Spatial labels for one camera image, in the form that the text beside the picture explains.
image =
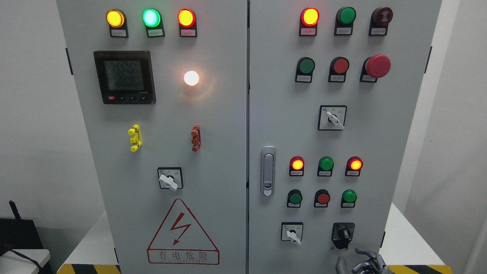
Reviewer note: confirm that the red indicator lamp left door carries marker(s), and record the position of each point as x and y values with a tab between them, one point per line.
187	23

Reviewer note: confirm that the yellow terminal connector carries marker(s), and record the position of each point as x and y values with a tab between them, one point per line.
135	137

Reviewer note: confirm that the grey left cabinet door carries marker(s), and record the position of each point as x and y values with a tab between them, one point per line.
215	175

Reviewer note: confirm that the grey cabinet door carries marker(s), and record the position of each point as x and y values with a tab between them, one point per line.
215	175
284	114

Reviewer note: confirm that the black digital power meter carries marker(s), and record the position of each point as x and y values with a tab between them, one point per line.
125	77

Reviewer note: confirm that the red push button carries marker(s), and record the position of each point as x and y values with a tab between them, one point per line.
338	69
321	199

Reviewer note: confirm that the red indicator lamp right top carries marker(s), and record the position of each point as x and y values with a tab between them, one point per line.
308	25

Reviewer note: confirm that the yellow indicator lamp top left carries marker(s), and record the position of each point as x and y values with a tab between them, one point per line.
117	23

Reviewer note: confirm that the red lamp middle row right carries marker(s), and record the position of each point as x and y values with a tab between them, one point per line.
353	167

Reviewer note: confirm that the white selector switch upper right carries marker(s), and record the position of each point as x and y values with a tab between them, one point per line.
332	117

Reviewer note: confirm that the silver cabinet door handle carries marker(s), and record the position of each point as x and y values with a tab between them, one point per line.
267	170

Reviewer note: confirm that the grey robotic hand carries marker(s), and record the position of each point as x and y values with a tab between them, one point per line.
374	265

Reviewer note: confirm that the red lamp row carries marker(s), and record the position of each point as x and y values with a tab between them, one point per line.
296	166
353	167

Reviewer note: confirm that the red lamp middle row left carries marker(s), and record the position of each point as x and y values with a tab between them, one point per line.
296	166

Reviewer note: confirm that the red push button upper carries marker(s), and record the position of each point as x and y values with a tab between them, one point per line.
338	69

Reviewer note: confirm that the red electric hazard warning sticker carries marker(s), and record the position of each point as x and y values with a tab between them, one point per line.
180	239

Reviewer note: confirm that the green lamp middle row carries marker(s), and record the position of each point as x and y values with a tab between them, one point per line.
325	167

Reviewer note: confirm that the green push button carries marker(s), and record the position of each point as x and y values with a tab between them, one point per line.
294	199
349	198
304	70

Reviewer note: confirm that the white selector switch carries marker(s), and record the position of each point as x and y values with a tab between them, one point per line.
292	231
332	117

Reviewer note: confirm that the white selector switch left door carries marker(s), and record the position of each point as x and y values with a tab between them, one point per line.
170	178

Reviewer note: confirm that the green lit indicator lamp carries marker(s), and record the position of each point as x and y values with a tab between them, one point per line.
152	20

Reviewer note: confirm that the grey right cabinet door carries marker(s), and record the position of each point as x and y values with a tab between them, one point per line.
284	114

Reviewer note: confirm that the red emergency stop mushroom button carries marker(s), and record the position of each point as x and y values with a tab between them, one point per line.
375	67

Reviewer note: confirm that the red terminal connector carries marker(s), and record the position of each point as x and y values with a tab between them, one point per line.
196	138

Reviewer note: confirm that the white folding table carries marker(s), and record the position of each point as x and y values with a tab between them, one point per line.
10	263

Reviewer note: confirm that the green push button lower left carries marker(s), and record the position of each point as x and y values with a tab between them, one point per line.
294	199

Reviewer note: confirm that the green indicator lamp right top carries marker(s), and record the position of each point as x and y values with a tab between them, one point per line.
345	18

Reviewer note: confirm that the black box with antenna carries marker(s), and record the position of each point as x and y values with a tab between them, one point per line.
17	233

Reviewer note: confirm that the black rotary knob switch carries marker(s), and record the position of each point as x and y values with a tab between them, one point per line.
342	234

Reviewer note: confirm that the white platform base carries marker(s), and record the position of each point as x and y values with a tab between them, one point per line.
403	250

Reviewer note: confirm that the green push button upper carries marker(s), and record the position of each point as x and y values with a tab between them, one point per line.
304	70

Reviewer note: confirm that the white glowing lamp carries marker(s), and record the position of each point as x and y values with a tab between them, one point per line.
191	78

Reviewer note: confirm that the white selector switch lower right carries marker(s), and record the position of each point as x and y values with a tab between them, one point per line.
292	231

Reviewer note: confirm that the green push button lower right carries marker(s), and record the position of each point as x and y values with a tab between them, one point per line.
349	198

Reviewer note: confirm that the red push button lower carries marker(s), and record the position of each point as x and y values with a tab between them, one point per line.
321	199

